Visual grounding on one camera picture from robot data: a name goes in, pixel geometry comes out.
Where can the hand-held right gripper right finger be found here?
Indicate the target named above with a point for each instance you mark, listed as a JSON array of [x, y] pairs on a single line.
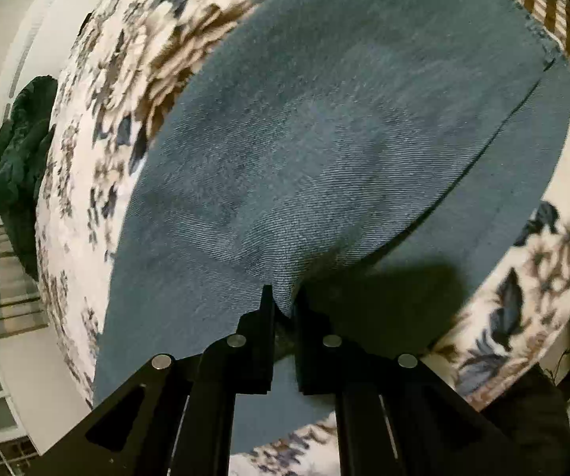
[[301, 327]]

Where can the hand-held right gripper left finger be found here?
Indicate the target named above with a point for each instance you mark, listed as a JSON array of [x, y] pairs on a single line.
[[266, 317]]

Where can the blue denim pants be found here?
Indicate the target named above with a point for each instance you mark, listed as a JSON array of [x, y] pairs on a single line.
[[314, 158]]

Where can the dark cloth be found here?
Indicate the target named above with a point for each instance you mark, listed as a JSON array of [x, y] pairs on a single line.
[[532, 416]]

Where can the floral printed blanket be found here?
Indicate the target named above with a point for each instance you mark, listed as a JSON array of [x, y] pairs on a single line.
[[116, 84]]

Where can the dark green quilt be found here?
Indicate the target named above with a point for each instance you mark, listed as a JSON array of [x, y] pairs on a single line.
[[17, 158]]

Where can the brown checkered bed sheet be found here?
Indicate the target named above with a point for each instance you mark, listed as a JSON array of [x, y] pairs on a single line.
[[552, 5]]

